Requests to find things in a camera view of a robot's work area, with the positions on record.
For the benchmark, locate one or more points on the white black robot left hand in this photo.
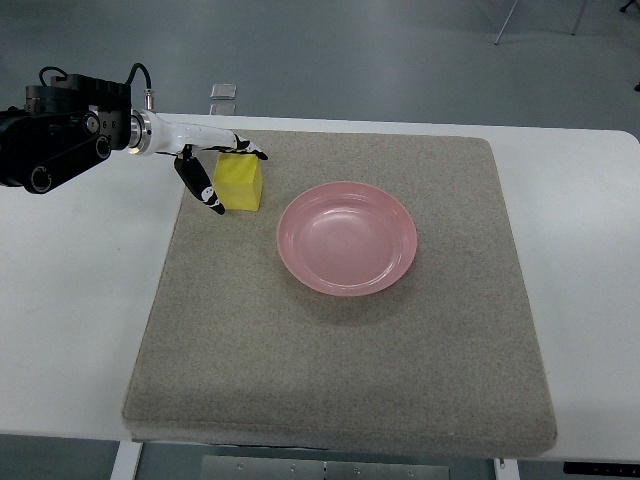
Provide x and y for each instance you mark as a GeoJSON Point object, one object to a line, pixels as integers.
{"type": "Point", "coordinates": [152, 135]}

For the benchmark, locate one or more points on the yellow foam block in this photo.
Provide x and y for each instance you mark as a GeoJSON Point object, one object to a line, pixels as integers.
{"type": "Point", "coordinates": [238, 181]}

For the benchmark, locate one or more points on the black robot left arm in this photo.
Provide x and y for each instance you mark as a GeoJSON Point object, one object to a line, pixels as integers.
{"type": "Point", "coordinates": [70, 123]}

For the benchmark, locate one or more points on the pink plate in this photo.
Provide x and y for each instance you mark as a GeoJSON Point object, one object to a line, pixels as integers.
{"type": "Point", "coordinates": [346, 239]}

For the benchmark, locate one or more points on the black label plate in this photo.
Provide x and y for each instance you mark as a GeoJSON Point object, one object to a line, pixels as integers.
{"type": "Point", "coordinates": [602, 469]}

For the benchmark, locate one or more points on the clear floor socket cover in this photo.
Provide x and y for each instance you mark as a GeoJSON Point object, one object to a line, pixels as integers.
{"type": "Point", "coordinates": [223, 91]}

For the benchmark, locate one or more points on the grey fabric mat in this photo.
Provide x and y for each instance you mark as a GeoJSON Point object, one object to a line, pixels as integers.
{"type": "Point", "coordinates": [444, 362]}

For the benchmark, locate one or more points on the metal chair legs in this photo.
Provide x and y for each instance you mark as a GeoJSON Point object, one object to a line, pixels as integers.
{"type": "Point", "coordinates": [568, 19]}

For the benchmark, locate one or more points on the white table frame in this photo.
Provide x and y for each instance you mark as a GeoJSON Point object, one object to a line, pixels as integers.
{"type": "Point", "coordinates": [126, 461]}

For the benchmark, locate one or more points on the grey metal base plate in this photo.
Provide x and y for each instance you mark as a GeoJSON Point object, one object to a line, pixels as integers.
{"type": "Point", "coordinates": [228, 467]}

